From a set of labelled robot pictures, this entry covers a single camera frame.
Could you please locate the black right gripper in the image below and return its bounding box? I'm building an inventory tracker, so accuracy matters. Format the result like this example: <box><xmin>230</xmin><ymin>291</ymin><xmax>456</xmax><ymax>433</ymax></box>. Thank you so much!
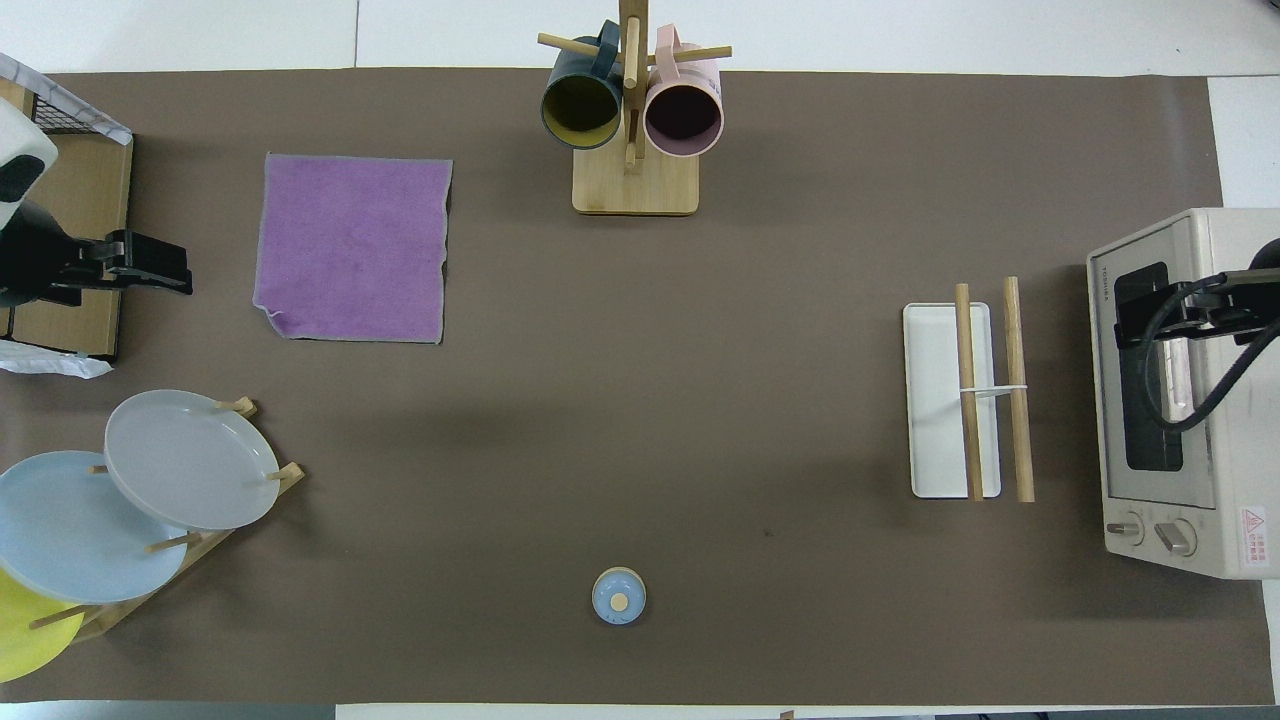
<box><xmin>1113</xmin><ymin>238</ymin><xmax>1280</xmax><ymax>351</ymax></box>

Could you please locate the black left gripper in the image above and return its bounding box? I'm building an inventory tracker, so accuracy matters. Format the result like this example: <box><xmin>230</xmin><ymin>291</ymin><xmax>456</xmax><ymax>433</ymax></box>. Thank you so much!
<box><xmin>0</xmin><ymin>200</ymin><xmax>194</xmax><ymax>307</ymax></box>

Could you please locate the purple and grey towel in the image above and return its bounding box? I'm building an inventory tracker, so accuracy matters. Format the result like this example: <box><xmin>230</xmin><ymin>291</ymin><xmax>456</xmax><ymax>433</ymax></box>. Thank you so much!
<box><xmin>252</xmin><ymin>152</ymin><xmax>454</xmax><ymax>346</ymax></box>

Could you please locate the wooden plate rack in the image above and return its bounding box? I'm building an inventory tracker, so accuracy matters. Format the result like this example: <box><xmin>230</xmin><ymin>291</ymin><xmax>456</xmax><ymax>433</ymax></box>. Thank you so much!
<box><xmin>30</xmin><ymin>397</ymin><xmax>306</xmax><ymax>643</ymax></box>

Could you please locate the beige toaster oven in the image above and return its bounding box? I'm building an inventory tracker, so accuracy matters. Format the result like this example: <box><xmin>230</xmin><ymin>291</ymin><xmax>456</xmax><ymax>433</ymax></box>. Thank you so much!
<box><xmin>1087</xmin><ymin>208</ymin><xmax>1280</xmax><ymax>581</ymax></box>

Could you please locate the grey plate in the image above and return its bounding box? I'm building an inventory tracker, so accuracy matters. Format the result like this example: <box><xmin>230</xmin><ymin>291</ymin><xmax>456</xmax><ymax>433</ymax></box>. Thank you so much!
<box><xmin>104</xmin><ymin>390</ymin><xmax>281</xmax><ymax>531</ymax></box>

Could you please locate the white rectangular tray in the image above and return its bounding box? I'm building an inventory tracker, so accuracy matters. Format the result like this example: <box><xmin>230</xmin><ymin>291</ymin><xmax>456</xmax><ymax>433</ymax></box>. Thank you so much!
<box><xmin>903</xmin><ymin>277</ymin><xmax>1036</xmax><ymax>503</ymax></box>

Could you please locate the light blue plate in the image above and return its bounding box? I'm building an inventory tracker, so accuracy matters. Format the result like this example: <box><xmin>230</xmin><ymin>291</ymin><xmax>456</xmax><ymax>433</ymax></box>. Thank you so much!
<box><xmin>0</xmin><ymin>450</ymin><xmax>189</xmax><ymax>604</ymax></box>

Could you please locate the yellow plate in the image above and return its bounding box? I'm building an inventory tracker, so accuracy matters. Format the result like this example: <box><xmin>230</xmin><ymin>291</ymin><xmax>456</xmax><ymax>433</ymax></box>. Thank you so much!
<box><xmin>0</xmin><ymin>568</ymin><xmax>86</xmax><ymax>683</ymax></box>

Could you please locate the dark teal mug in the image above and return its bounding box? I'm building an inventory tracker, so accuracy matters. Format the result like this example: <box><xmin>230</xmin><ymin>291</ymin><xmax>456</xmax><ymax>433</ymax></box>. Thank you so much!
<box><xmin>540</xmin><ymin>22</ymin><xmax>626</xmax><ymax>151</ymax></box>

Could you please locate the wooden mug tree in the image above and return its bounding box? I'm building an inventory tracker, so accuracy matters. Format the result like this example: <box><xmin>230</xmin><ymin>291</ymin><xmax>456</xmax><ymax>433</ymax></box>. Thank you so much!
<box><xmin>537</xmin><ymin>0</ymin><xmax>733</xmax><ymax>217</ymax></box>

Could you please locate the brown table mat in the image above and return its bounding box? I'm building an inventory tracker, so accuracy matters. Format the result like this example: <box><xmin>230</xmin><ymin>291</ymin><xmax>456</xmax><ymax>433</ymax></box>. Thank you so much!
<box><xmin>0</xmin><ymin>68</ymin><xmax>1276</xmax><ymax>706</ymax></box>

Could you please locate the pink mug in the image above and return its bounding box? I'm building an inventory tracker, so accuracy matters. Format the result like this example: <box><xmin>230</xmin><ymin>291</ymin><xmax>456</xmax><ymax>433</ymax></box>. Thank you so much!
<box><xmin>643</xmin><ymin>25</ymin><xmax>724</xmax><ymax>159</ymax></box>

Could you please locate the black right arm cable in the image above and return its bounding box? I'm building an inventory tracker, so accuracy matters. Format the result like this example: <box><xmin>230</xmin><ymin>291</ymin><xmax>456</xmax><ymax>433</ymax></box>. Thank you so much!
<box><xmin>1140</xmin><ymin>272</ymin><xmax>1280</xmax><ymax>433</ymax></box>

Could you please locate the wire basket on board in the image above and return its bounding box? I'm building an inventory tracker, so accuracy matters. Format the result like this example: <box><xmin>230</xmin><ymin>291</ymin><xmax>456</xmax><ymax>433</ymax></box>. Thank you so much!
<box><xmin>0</xmin><ymin>52</ymin><xmax>133</xmax><ymax>379</ymax></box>

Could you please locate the black wire basket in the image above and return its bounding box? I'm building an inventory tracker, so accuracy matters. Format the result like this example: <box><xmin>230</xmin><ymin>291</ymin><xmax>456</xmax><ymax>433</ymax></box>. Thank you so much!
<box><xmin>20</xmin><ymin>88</ymin><xmax>89</xmax><ymax>136</ymax></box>

